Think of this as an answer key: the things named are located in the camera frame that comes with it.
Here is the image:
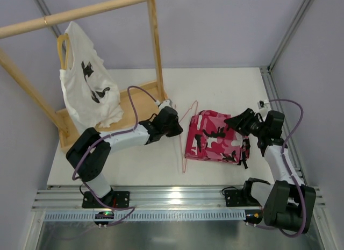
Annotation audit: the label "pink wire hanger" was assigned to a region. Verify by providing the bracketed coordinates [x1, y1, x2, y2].
[176, 100, 199, 175]

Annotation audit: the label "white printed t-shirt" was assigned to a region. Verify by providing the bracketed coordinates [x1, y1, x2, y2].
[60, 22, 124, 133]

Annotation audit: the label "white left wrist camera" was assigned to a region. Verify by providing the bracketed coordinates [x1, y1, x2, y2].
[159, 99, 173, 109]

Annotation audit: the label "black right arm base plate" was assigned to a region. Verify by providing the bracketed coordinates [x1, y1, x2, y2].
[222, 188, 261, 208]

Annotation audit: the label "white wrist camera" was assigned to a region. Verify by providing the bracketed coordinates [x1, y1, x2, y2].
[257, 99, 270, 109]
[159, 99, 173, 109]

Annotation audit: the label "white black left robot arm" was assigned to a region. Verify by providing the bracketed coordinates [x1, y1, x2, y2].
[66, 105, 183, 210]

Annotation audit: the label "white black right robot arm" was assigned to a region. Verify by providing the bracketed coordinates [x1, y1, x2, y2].
[224, 109, 316, 237]

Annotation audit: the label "slotted grey cable duct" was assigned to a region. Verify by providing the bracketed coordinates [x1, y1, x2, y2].
[44, 209, 246, 222]

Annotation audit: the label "wooden clothes rack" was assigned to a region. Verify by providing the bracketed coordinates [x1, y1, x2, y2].
[1, 0, 167, 153]

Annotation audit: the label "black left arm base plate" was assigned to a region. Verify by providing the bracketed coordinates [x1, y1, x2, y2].
[82, 191, 130, 209]

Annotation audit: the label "pink camouflage trousers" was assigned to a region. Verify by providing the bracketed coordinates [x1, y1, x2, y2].
[184, 110, 250, 169]

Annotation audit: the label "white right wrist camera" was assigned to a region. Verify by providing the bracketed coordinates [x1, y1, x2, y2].
[257, 99, 270, 109]

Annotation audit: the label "yellow wooden hanger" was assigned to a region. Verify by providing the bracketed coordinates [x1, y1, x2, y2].
[51, 25, 70, 70]

